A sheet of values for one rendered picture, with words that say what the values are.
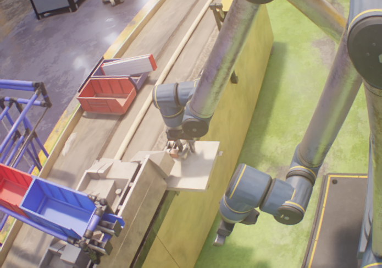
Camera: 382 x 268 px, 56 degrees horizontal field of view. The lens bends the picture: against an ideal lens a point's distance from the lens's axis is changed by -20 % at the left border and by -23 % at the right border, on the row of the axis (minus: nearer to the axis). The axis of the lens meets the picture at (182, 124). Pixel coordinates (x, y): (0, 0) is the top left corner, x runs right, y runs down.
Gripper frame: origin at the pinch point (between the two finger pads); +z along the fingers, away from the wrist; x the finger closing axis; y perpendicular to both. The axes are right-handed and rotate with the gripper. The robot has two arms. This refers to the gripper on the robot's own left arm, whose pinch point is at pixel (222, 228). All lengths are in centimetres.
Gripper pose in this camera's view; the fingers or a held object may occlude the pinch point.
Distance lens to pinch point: 155.5
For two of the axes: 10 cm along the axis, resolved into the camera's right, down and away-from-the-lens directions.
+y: -9.4, -3.3, 0.9
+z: -1.3, 5.9, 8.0
